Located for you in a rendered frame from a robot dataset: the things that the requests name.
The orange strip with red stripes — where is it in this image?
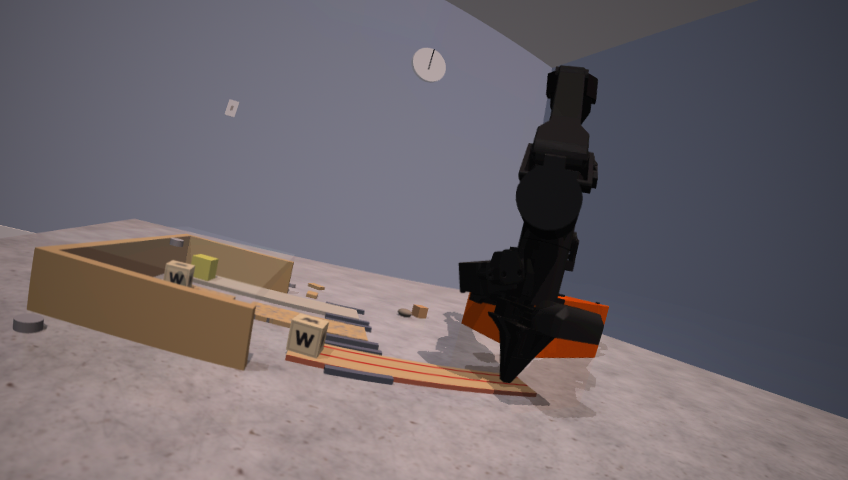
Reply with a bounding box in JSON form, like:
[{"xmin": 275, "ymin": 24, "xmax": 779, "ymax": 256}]
[{"xmin": 285, "ymin": 343, "xmax": 537, "ymax": 397}]

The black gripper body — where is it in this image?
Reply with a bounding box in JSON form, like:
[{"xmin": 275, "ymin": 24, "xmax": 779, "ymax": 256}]
[{"xmin": 469, "ymin": 238, "xmax": 604, "ymax": 346}]

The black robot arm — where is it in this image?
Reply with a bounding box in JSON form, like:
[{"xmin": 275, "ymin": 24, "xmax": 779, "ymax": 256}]
[{"xmin": 459, "ymin": 65, "xmax": 598, "ymax": 297}]

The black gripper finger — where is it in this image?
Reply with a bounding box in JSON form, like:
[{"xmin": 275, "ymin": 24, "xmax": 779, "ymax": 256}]
[
  {"xmin": 502, "ymin": 320, "xmax": 555, "ymax": 383},
  {"xmin": 488, "ymin": 312, "xmax": 519, "ymax": 381}
]

